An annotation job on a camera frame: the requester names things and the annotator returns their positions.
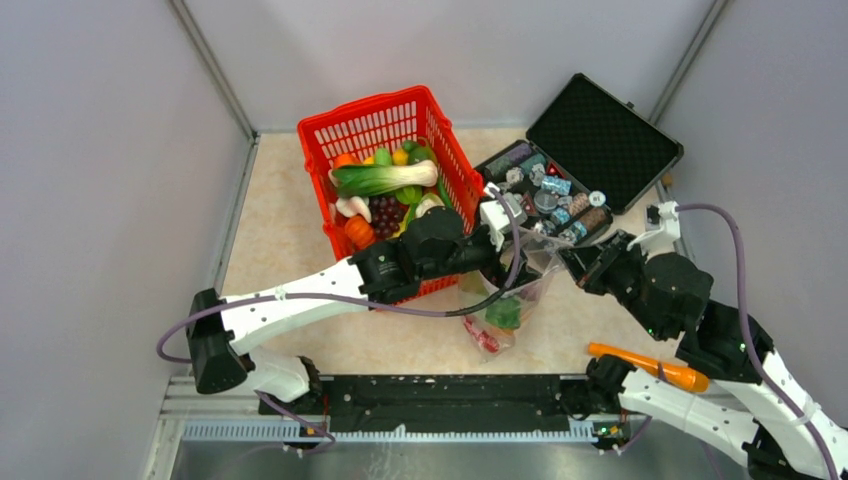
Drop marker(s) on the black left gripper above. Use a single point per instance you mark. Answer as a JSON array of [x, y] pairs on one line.
[[493, 270]]

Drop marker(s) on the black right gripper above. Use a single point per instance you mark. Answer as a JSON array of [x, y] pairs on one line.
[[589, 264]]

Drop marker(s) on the clear zip top bag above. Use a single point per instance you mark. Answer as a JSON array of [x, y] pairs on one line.
[[494, 329]]

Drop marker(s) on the green lettuce head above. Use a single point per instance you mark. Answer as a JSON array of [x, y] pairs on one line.
[[505, 313]]

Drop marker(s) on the red chili pepper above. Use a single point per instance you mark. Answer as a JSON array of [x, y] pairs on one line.
[[484, 340]]

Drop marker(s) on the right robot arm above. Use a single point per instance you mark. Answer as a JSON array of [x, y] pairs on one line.
[[744, 401]]

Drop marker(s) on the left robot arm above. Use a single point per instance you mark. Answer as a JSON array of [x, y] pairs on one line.
[[225, 335]]

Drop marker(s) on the white cauliflower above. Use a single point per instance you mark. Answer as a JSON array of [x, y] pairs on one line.
[[427, 202]]

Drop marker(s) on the clear round dealer button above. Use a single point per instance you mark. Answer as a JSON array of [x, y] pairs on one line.
[[545, 202]]

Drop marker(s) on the purple grape bunch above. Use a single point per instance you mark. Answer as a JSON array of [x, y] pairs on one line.
[[387, 214]]

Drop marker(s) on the black poker chip case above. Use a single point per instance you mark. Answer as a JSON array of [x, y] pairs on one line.
[[591, 150]]

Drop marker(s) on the orange mini pumpkin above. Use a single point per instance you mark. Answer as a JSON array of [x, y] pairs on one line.
[[360, 232]]

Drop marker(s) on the green white bok choy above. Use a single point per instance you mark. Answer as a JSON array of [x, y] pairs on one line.
[[371, 180]]

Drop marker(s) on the red plastic basket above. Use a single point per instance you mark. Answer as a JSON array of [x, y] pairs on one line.
[[371, 161]]

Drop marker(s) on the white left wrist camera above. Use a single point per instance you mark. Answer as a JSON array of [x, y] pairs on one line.
[[493, 213]]

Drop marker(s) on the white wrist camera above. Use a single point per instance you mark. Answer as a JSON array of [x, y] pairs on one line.
[[493, 213], [663, 228]]

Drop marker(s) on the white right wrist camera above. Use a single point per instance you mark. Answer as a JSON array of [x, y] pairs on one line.
[[663, 228]]

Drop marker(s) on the orange handled tool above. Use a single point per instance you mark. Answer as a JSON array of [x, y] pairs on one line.
[[683, 377]]

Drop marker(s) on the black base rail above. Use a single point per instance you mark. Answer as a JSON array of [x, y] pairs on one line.
[[499, 403]]

